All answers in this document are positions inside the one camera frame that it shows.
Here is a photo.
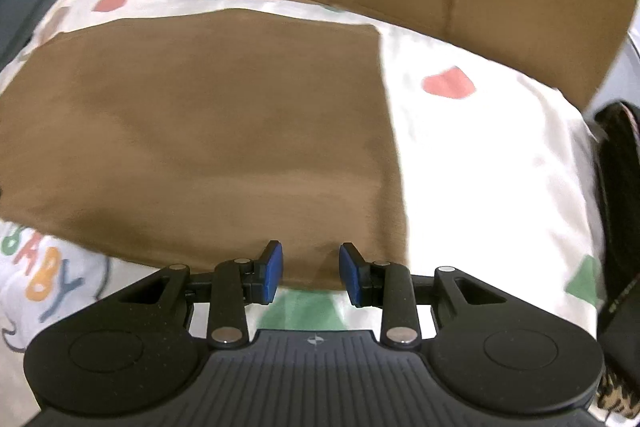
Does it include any leopard print cloth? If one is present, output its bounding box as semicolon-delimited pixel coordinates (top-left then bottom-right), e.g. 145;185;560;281
596;367;639;419

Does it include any brown t-shirt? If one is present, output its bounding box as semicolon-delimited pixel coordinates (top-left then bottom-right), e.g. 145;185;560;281
1;9;407;289

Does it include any cream bear print blanket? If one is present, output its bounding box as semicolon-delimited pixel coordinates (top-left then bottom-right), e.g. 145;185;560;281
1;0;603;426

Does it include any black folded garment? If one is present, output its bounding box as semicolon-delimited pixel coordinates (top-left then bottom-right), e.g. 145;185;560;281
596;101;639;386

